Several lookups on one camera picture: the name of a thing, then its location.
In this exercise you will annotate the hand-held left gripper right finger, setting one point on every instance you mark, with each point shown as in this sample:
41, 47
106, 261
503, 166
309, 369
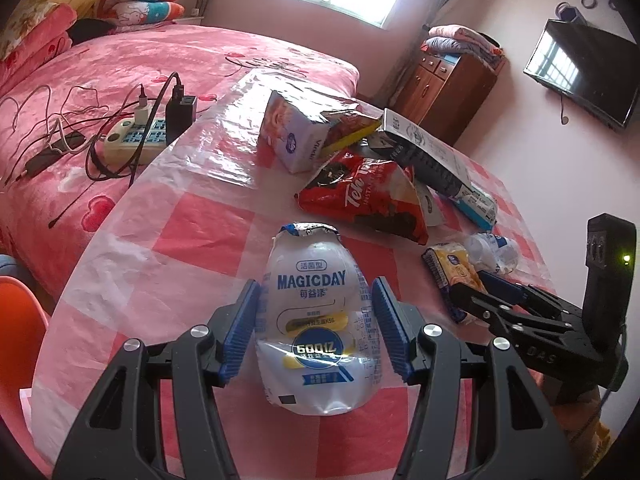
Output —
390, 325

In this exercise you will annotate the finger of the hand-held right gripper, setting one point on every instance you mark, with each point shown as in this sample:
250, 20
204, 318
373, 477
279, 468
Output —
505, 282
475, 302

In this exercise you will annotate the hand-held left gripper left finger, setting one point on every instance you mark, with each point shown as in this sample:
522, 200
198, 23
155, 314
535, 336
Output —
240, 330

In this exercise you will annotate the white drink pouch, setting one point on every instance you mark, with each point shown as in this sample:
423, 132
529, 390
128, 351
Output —
315, 310

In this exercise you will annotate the purple cartoon tissue pack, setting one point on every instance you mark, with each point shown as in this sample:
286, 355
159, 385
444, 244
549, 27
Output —
292, 130

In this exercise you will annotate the person's right hand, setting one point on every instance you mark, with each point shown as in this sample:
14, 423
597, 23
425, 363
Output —
575, 417

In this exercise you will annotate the crushed clear plastic bottle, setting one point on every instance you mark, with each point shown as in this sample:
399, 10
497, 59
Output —
492, 252

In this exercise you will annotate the yellow biscuit packet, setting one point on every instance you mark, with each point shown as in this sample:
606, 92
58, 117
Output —
452, 265

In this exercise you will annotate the blue white small box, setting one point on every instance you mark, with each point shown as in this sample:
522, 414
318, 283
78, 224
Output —
477, 207

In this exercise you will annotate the black carton box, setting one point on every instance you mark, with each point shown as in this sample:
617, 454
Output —
425, 155

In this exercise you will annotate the wooden cabinet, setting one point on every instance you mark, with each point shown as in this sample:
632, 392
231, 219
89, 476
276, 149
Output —
450, 95

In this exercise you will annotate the yellow red snack bag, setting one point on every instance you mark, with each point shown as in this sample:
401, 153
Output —
350, 130

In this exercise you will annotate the cream power strip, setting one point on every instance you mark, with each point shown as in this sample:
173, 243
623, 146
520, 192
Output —
140, 137

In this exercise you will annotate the orange plastic chair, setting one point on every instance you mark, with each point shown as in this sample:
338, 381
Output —
17, 340

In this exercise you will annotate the black charger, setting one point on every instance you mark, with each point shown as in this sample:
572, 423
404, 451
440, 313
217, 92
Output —
180, 115

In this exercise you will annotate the black television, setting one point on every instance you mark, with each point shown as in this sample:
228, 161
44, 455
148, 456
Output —
585, 70

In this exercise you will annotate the blue cloth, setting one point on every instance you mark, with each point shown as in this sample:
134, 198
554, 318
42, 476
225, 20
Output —
7, 267

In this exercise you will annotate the white plug charger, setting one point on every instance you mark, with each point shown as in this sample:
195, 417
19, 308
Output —
141, 107

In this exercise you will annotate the folded blankets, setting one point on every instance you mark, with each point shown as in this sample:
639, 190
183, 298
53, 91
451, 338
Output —
460, 40

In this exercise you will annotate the black power bank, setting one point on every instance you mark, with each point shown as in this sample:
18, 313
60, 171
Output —
50, 152

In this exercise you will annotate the pink bed blanket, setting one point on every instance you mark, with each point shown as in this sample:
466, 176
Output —
150, 60

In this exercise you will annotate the black cloth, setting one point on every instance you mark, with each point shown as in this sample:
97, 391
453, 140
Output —
90, 30

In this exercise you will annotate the folded pink quilt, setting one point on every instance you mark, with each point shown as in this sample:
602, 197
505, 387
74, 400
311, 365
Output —
40, 47

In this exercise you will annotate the yellow floral quilt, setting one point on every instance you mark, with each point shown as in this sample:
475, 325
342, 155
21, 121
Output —
22, 20

